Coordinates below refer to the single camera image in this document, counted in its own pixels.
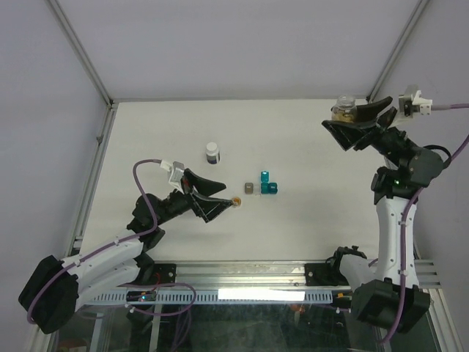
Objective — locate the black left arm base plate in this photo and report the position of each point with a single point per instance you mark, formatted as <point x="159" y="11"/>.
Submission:
<point x="153" y="275"/>

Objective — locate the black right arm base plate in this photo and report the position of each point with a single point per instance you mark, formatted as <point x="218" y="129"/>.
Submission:
<point x="323" y="274"/>

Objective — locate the aluminium mounting rail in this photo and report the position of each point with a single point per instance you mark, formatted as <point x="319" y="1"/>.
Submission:
<point x="242" y="273"/>

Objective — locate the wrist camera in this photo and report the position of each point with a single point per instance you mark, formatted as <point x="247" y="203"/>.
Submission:
<point x="411" y="102"/>
<point x="175" y="171"/>

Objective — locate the teal Wed pill box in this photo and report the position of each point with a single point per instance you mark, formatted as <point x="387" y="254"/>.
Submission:
<point x="264" y="176"/>

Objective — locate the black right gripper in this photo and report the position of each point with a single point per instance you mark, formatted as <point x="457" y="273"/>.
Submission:
<point x="347" y="133"/>

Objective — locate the white capped dark pill bottle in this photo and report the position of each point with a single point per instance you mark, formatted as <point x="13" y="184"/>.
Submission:
<point x="212" y="153"/>

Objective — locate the grey slotted cable duct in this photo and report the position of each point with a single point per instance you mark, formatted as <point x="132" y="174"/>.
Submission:
<point x="220" y="296"/>

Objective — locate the left aluminium frame post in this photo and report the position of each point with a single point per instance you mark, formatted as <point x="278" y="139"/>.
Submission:
<point x="79" y="51"/>

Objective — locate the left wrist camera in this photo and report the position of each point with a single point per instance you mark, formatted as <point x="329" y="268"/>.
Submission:
<point x="175" y="171"/>

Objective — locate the orange jar lid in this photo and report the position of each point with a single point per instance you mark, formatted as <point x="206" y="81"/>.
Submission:
<point x="236" y="202"/>

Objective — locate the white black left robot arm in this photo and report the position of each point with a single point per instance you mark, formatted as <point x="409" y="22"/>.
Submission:
<point x="58" y="288"/>

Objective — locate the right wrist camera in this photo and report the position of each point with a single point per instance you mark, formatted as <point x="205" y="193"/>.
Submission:
<point x="411" y="102"/>

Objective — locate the aluminium frame post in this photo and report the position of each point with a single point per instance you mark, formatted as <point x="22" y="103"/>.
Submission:
<point x="79" y="51"/>
<point x="398" y="48"/>

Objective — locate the teal Mon pill box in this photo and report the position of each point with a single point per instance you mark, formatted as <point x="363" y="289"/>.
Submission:
<point x="269" y="188"/>

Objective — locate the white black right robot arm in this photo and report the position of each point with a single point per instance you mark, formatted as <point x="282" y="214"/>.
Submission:
<point x="387" y="296"/>

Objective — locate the right aluminium frame post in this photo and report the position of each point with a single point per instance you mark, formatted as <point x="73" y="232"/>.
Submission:
<point x="398" y="48"/>

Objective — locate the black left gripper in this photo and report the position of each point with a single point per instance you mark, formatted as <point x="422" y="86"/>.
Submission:
<point x="207" y="207"/>

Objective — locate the clear Wed pill box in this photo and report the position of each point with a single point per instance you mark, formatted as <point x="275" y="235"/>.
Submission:
<point x="257" y="189"/>

